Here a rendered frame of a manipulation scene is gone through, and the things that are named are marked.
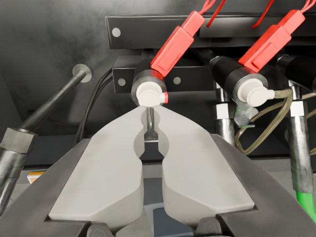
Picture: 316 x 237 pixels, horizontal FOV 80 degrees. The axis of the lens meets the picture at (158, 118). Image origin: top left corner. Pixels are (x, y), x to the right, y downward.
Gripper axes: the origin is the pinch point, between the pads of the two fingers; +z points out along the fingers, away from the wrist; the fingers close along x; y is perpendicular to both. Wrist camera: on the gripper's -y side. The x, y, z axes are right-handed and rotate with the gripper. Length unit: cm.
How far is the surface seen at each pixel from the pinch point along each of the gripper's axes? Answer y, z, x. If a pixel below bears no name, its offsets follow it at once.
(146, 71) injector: -1.4, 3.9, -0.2
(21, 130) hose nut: 2.6, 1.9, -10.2
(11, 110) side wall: 14.0, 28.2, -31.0
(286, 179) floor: 140, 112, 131
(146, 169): 23.2, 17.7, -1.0
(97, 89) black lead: 3.9, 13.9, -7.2
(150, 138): 3.9, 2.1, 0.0
